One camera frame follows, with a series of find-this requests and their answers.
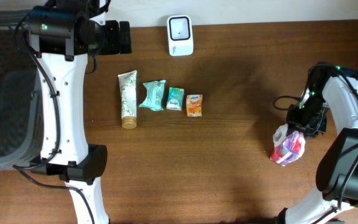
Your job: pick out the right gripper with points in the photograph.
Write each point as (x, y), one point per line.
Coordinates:
(308, 130)

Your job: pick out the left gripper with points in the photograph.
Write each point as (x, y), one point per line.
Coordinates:
(116, 45)

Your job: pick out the red floral tissue pack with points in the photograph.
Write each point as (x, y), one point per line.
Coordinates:
(289, 145)

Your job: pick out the white cream tube gold cap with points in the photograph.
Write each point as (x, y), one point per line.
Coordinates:
(128, 91)

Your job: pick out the mint green wipes packet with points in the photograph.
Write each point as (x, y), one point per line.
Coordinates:
(154, 96)

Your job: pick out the green white tissue pocket pack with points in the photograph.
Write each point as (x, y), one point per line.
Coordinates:
(175, 98)

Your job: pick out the orange tissue pocket pack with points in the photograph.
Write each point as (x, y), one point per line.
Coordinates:
(194, 105)

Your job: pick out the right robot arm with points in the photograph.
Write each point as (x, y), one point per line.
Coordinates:
(329, 88)

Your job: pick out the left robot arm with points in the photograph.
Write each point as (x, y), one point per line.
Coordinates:
(60, 37)

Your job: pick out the white barcode scanner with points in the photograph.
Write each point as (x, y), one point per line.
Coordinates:
(180, 35)

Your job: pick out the grey plastic mesh basket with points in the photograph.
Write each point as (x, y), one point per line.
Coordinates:
(21, 118)

